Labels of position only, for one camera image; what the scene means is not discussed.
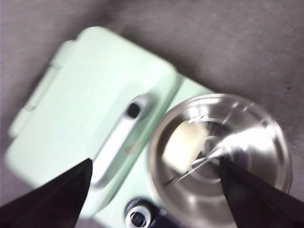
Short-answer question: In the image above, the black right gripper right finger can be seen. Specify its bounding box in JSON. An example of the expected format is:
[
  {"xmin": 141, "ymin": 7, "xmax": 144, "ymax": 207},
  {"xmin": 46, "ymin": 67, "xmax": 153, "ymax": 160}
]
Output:
[{"xmin": 218, "ymin": 156, "xmax": 304, "ymax": 228}]

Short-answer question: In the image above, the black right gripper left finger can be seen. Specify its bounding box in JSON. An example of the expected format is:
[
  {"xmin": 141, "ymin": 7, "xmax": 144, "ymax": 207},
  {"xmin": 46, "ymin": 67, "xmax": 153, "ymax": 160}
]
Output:
[{"xmin": 0, "ymin": 158, "xmax": 94, "ymax": 228}]

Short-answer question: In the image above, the plain white steamed bun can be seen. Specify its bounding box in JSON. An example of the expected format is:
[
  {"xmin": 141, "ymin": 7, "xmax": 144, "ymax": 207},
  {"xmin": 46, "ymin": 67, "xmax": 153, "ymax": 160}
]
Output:
[{"xmin": 161, "ymin": 120, "xmax": 208, "ymax": 172}]

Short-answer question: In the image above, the mint green breakfast machine base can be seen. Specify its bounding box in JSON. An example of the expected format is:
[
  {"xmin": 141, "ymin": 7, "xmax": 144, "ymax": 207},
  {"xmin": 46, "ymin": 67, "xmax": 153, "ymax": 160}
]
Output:
[{"xmin": 78, "ymin": 76, "xmax": 216, "ymax": 228}]

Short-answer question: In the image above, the silver control knob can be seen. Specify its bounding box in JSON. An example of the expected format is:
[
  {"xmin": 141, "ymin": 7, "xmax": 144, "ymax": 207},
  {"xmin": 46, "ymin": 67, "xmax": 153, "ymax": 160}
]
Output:
[{"xmin": 124, "ymin": 197, "xmax": 153, "ymax": 228}]

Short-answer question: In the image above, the mint green griddle lid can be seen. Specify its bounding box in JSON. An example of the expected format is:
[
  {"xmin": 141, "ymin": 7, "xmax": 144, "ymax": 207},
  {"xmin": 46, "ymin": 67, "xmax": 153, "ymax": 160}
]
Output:
[{"xmin": 5, "ymin": 26, "xmax": 181, "ymax": 211}]

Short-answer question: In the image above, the mint green pot with handle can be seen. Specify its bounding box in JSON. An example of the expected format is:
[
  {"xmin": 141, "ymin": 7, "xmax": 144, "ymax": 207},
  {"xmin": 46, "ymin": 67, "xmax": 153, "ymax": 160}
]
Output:
[{"xmin": 146, "ymin": 93, "xmax": 293, "ymax": 228}]

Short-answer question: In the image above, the chrome griddle lid handle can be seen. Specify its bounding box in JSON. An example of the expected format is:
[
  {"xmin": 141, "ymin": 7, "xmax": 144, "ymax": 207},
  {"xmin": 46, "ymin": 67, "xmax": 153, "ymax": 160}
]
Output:
[{"xmin": 91, "ymin": 93, "xmax": 158, "ymax": 189}]

